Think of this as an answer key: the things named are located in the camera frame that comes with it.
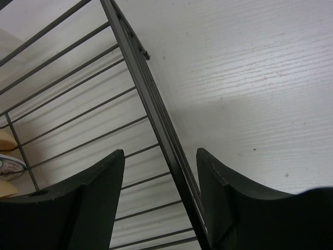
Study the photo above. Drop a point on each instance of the white plate with flower pattern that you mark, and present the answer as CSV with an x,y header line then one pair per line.
x,y
11,167

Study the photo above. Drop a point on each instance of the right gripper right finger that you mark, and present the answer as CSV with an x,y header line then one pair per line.
x,y
240,213

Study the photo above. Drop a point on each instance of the yellow plate with green rim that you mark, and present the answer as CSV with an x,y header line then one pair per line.
x,y
7,142

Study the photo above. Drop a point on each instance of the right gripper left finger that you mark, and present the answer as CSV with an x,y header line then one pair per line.
x,y
76,213

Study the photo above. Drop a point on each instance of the black wire dish rack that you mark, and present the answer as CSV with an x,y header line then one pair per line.
x,y
75,86

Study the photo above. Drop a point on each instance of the cream yellow bowl plate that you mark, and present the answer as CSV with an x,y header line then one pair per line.
x,y
7,189

